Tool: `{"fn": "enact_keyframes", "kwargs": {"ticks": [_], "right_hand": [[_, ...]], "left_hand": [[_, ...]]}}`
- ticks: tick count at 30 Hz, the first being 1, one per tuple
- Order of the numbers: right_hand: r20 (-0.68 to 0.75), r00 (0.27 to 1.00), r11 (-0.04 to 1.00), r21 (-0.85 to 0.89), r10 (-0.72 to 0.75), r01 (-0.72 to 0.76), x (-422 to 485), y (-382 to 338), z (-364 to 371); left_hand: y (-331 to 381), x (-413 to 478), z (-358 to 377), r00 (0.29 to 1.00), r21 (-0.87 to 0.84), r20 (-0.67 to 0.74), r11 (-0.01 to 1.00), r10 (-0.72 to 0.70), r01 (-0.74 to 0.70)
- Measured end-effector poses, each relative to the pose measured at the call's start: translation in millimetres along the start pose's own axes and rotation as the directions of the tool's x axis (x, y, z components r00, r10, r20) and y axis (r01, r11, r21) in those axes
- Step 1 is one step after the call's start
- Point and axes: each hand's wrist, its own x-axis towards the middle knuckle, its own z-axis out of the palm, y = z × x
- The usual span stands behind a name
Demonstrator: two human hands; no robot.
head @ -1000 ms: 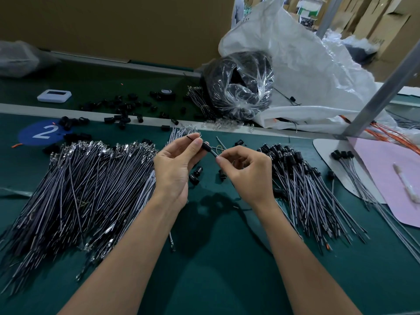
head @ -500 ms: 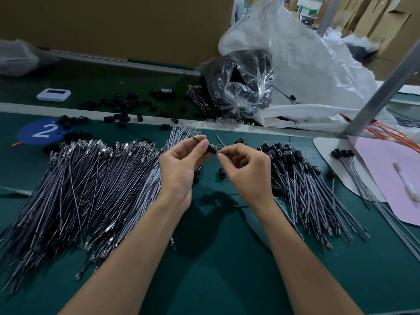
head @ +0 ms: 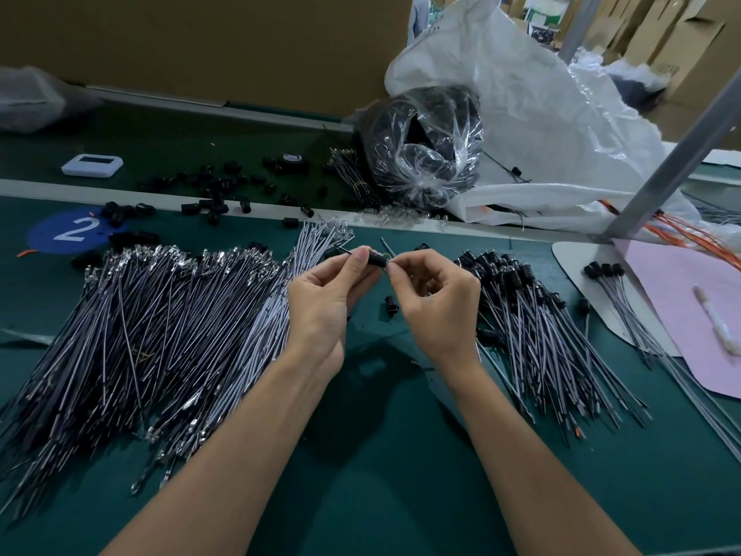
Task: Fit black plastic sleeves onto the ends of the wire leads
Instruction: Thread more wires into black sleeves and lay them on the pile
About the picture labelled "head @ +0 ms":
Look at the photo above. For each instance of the large white plastic sack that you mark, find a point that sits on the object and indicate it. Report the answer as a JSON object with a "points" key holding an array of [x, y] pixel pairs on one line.
{"points": [[544, 116]]}

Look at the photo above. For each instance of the person's left forearm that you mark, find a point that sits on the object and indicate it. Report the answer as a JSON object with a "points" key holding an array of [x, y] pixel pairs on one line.
{"points": [[203, 475]]}

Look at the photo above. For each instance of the blue round number sticker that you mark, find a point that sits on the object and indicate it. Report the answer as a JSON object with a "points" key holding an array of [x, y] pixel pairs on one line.
{"points": [[67, 229]]}

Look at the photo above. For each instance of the grey metal frame post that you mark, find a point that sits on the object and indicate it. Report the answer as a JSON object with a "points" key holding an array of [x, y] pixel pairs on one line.
{"points": [[582, 26], [674, 156]]}

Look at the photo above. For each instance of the crumpled clear plastic bag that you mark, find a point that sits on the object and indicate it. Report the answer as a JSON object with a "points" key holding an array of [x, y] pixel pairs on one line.
{"points": [[35, 98]]}

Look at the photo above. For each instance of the clear bag with black contents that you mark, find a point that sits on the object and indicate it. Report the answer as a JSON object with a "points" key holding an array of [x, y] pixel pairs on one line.
{"points": [[419, 150]]}

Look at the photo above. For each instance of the person's right forearm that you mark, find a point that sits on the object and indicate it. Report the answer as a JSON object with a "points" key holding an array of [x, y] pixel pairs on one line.
{"points": [[544, 469]]}

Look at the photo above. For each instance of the person's right hand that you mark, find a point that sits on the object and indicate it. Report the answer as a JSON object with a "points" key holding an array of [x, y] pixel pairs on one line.
{"points": [[446, 307]]}

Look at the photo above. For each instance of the black plastic caps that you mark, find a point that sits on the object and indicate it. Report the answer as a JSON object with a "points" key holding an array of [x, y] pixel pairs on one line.
{"points": [[208, 202]]}

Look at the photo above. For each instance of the brown cardboard panel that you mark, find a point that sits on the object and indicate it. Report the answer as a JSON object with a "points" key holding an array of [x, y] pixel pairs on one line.
{"points": [[232, 46]]}

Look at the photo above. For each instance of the clear plastic strip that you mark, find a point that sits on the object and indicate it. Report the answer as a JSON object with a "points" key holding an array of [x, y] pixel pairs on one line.
{"points": [[23, 336]]}

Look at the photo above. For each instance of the stack of cardboard boxes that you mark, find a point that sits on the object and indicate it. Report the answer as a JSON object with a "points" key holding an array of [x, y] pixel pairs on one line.
{"points": [[695, 46]]}

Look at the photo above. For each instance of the small white timer device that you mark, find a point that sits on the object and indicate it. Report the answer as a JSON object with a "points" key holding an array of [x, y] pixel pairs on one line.
{"points": [[93, 165]]}

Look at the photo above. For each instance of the pink paper sheet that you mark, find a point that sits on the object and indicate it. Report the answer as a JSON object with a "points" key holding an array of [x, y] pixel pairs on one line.
{"points": [[677, 307]]}

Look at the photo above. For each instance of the person's left hand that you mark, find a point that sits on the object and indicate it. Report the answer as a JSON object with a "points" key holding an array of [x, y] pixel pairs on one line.
{"points": [[322, 307]]}

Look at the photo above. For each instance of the white pen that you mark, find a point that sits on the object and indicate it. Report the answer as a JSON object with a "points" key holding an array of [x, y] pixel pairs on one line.
{"points": [[716, 321]]}

